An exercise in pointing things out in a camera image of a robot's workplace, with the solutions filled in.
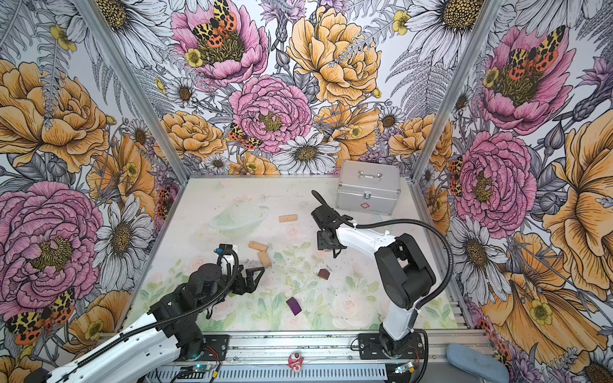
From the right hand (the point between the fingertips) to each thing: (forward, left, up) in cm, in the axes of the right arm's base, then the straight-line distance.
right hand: (331, 248), depth 92 cm
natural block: (+17, +18, -3) cm, 25 cm away
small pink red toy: (-36, +13, +1) cm, 38 cm away
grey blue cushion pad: (-37, -39, -1) cm, 54 cm away
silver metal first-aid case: (+22, -17, +11) cm, 29 cm away
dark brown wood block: (-8, +3, -3) cm, 9 cm away
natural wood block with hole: (+4, +29, -3) cm, 29 cm away
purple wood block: (-20, +14, -3) cm, 24 cm away
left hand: (-13, +27, +7) cm, 30 cm away
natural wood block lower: (-3, +25, -2) cm, 25 cm away
